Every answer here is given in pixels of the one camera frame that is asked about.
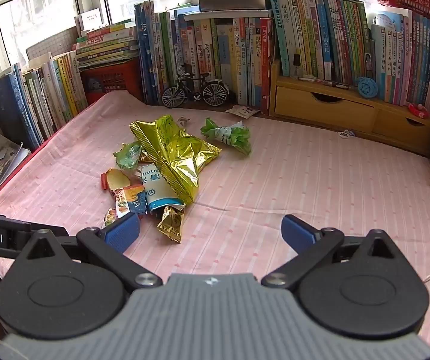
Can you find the grey flat book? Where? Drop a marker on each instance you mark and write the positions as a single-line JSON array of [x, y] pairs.
[[233, 3]]

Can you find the blue yarn ball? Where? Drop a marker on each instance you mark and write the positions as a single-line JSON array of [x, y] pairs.
[[367, 87]]

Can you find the white flat book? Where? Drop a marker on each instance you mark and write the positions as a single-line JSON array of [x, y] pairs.
[[218, 15]]

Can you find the blue and white paper bag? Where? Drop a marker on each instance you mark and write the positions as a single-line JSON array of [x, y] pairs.
[[158, 191]]

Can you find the green and white plastic bag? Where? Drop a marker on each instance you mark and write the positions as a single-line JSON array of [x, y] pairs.
[[226, 135]]

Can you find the row of books on organizer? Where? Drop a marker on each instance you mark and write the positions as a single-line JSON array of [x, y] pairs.
[[331, 33]]

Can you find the small red toy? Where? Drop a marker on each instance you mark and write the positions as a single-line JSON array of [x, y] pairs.
[[417, 110]]

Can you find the black model bicycle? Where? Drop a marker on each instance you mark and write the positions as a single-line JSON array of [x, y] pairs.
[[215, 93]]

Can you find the red plastic crate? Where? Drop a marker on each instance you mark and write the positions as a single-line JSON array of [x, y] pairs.
[[110, 78]]

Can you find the stack of flat-lying books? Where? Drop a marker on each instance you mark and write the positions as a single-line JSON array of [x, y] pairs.
[[102, 45]]

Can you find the wooden drawer organizer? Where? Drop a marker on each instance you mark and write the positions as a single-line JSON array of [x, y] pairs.
[[327, 110]]

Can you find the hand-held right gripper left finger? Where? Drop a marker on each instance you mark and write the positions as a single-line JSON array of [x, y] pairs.
[[121, 232]]

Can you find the clear leaf-printed wrapper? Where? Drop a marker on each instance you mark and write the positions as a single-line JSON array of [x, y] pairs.
[[184, 120]]

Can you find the red and yellow snack wrapper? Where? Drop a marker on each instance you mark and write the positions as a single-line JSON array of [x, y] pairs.
[[115, 180]]

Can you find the white card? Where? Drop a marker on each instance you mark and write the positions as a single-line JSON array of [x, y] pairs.
[[89, 20]]

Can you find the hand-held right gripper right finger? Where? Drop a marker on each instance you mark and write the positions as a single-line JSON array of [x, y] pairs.
[[297, 232]]

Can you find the small white wrapper scrap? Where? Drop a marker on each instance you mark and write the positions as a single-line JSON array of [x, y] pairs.
[[345, 134]]

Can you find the large gold chip bag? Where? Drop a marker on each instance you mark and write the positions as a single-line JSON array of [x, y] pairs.
[[177, 157]]

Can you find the white framed window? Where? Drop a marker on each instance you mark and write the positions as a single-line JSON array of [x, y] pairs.
[[31, 11]]

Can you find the narrow green clear wrapper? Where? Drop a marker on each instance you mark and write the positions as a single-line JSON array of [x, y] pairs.
[[126, 157]]

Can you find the white paper sachet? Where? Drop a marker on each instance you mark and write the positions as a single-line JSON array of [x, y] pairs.
[[243, 111]]

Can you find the colourful printed snack packet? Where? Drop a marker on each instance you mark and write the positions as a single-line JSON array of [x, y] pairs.
[[128, 197]]

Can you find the pink striped cloth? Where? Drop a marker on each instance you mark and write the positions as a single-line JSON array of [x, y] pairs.
[[275, 180]]

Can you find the pen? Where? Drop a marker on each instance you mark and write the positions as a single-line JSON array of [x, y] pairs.
[[324, 81]]

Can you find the gold foil snack wrapper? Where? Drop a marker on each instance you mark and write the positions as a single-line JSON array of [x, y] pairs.
[[170, 225]]

